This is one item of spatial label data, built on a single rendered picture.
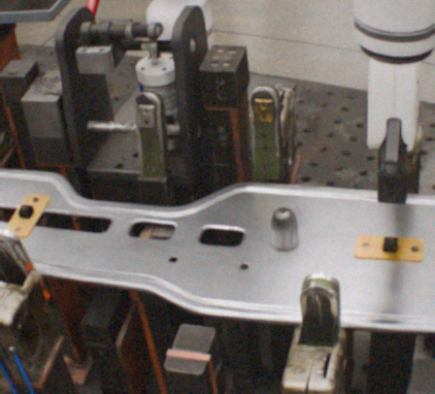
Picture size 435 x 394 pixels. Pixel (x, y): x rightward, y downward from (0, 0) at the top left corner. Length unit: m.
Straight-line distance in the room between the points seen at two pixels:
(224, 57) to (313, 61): 2.23
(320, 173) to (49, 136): 0.58
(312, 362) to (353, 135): 0.93
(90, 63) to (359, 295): 0.47
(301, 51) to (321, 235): 2.44
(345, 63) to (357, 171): 1.76
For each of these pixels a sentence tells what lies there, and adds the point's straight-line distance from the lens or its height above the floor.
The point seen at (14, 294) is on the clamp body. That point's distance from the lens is 0.89.
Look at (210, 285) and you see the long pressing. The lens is 0.91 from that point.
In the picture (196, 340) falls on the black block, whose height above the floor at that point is 0.99.
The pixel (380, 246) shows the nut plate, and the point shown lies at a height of 1.00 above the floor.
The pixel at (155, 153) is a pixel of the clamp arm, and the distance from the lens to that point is 1.08.
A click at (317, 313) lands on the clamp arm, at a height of 1.08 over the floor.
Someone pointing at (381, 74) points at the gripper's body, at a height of 1.26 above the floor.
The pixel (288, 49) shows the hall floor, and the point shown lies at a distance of 3.39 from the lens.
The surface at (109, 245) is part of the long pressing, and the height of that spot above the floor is 1.00.
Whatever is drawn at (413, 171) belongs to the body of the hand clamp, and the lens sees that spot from 1.03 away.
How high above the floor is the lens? 1.64
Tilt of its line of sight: 38 degrees down
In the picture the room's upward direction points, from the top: 7 degrees counter-clockwise
